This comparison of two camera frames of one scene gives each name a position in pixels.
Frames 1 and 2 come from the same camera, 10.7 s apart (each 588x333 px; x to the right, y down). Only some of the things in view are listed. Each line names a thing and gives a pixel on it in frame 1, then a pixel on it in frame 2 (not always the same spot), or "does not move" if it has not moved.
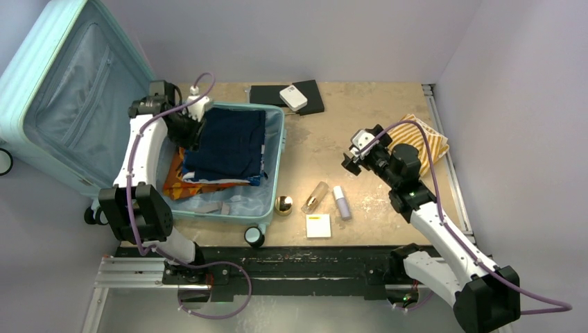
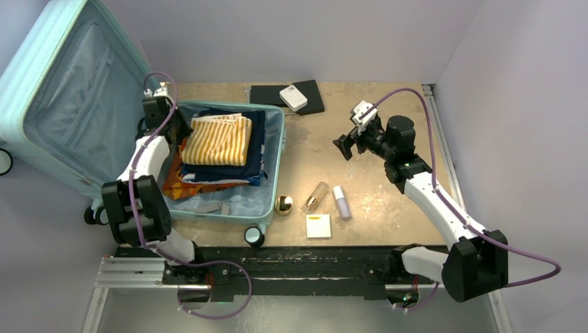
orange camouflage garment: [175, 188] does not move
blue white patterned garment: [188, 175] does not move
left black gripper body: [185, 131] does not move
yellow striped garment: [412, 134] → [218, 140]
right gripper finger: [350, 166] → [345, 142]
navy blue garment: [229, 145] does not move
